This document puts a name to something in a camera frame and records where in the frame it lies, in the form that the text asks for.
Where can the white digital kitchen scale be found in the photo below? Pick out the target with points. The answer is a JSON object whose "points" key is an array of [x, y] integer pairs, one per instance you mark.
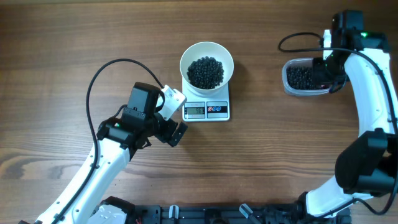
{"points": [[206, 107]]}

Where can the white bowl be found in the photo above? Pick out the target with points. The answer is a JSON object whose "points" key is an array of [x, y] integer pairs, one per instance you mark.
{"points": [[207, 49]]}

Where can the black beans in bowl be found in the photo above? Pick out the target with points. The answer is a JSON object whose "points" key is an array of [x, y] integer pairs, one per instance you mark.
{"points": [[206, 73]]}

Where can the clear plastic bean container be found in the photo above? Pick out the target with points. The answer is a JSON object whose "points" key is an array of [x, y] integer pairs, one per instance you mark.
{"points": [[300, 62]]}

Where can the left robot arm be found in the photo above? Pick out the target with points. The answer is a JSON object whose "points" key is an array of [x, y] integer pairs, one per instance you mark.
{"points": [[84, 194]]}

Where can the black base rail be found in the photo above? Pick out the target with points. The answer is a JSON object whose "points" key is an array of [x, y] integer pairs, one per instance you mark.
{"points": [[274, 213]]}

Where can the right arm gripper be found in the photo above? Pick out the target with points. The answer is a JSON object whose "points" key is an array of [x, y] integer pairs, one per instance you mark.
{"points": [[320, 77]]}

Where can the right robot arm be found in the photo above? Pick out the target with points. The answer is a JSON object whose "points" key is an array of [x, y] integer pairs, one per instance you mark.
{"points": [[366, 171]]}

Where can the black beans in container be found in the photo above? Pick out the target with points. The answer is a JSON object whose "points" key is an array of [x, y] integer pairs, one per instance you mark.
{"points": [[300, 78]]}

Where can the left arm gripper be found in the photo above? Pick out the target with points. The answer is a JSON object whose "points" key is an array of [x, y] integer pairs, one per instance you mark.
{"points": [[165, 135]]}

